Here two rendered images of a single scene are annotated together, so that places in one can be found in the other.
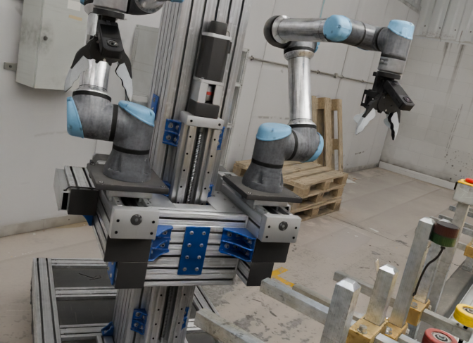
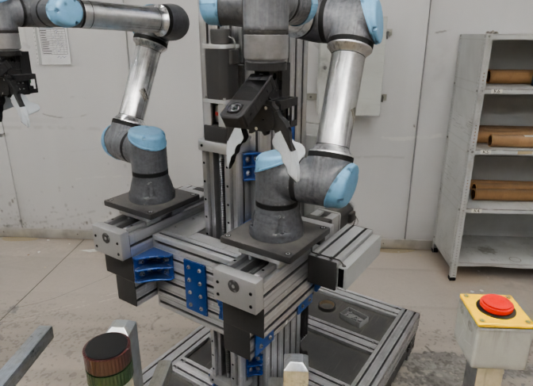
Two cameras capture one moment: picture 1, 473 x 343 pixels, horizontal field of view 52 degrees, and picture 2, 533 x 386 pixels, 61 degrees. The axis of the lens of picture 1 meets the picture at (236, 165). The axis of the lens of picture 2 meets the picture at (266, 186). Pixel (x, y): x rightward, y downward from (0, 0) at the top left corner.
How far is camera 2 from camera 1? 156 cm
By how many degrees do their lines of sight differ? 58
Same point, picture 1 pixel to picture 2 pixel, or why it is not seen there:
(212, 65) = (209, 82)
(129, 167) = (132, 189)
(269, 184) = (258, 229)
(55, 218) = not seen: hidden behind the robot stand
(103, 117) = (116, 142)
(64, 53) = not seen: hidden behind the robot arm
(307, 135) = (315, 168)
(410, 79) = not seen: outside the picture
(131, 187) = (124, 208)
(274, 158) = (262, 195)
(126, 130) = (128, 154)
